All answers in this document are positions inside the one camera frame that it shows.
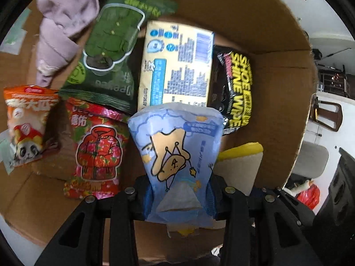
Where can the round yellow sponge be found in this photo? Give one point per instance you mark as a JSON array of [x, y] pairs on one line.
[[241, 166]]

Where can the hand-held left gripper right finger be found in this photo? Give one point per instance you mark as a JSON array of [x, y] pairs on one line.
[[212, 202]]

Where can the black yellow wipes packet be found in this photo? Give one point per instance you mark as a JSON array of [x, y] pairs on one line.
[[235, 88]]

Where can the red plastic bag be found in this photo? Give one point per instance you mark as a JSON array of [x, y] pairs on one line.
[[309, 196]]

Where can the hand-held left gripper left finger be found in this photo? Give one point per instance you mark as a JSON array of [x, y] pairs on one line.
[[147, 202]]

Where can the brown wooden chair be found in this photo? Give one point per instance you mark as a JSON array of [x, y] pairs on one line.
[[332, 108]]

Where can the orange panda snack packet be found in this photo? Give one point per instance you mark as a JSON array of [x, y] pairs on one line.
[[27, 122]]

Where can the light blue tissue packet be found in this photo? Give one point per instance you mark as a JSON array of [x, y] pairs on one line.
[[172, 149]]

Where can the green wipes packet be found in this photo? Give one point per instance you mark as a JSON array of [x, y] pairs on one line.
[[111, 41]]

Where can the purple socks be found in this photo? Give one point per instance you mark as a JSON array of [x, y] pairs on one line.
[[63, 11]]

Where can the goose plush toy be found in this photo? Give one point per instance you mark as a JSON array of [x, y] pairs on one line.
[[295, 189]]

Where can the cardboard box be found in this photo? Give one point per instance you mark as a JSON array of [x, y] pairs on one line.
[[249, 19]]

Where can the white blue tissue pack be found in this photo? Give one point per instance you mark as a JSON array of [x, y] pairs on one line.
[[177, 69]]

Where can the red floral packet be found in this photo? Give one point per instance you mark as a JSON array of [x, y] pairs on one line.
[[97, 149]]

